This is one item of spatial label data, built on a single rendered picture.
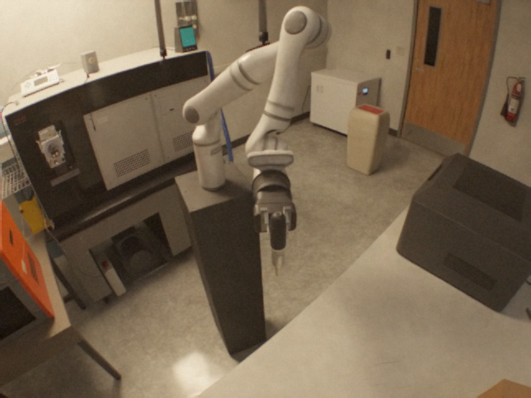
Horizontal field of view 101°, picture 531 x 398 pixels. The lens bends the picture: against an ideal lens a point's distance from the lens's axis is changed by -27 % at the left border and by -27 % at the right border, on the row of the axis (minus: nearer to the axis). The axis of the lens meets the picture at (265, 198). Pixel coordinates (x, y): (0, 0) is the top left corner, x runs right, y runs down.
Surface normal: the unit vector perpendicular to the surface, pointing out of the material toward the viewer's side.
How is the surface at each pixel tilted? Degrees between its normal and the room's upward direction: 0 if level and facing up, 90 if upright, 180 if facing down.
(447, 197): 58
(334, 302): 0
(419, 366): 0
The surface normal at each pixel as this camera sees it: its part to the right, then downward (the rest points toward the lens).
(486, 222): -0.63, -0.07
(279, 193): -0.02, -0.70
